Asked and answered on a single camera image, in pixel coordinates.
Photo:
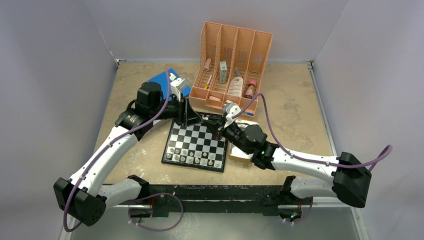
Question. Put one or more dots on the pink tube in organizer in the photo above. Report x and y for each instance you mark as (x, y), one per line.
(207, 64)

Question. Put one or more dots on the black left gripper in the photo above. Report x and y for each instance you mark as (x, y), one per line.
(185, 114)

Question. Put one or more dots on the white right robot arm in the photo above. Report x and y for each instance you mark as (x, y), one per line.
(342, 177)

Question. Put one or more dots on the white stapler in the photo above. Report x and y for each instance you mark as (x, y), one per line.
(228, 104)

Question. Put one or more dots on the peach desk organizer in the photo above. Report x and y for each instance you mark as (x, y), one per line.
(245, 51)

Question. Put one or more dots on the black and white chessboard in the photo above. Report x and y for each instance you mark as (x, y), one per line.
(195, 141)

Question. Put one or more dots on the white lotion bottle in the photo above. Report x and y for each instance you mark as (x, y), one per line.
(236, 87)

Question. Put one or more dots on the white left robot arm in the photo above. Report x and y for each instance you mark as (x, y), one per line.
(140, 115)

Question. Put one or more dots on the yellow tipped pen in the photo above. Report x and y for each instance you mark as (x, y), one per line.
(208, 82)

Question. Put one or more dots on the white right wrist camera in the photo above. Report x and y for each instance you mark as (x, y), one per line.
(229, 113)

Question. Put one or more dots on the teal small box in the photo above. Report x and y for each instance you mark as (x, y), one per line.
(223, 72)

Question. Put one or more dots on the gold empty tin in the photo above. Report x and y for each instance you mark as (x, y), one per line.
(235, 153)

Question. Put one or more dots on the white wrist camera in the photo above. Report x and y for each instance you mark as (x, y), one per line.
(229, 113)
(179, 86)

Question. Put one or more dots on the pink eraser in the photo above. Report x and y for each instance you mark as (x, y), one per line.
(213, 98)

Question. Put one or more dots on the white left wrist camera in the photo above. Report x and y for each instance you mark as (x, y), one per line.
(179, 86)

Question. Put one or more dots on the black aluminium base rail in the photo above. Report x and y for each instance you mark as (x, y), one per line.
(163, 199)

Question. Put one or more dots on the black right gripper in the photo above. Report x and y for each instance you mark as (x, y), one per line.
(213, 125)

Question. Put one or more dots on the pink capped small bottle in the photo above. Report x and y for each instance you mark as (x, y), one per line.
(251, 89)

